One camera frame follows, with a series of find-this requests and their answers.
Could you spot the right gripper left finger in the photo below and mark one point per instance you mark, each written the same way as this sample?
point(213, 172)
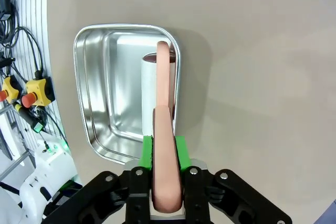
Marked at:
point(147, 153)

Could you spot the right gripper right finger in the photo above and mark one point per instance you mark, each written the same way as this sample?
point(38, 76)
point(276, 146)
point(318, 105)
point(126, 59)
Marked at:
point(182, 153)

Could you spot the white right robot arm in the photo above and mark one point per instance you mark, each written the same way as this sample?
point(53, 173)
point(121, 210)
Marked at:
point(44, 182)

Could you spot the rectangular stainless steel tray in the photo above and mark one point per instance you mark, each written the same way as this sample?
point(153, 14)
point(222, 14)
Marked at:
point(99, 90)

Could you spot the yellow emergency stop button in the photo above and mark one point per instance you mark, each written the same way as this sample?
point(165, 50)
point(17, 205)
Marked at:
point(11, 87)
point(39, 90)

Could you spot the white slatted panel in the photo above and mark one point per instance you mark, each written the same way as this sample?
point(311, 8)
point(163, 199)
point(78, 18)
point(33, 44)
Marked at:
point(26, 3)

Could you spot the black power adapter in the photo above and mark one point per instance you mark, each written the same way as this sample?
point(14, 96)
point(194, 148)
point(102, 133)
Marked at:
point(4, 3)

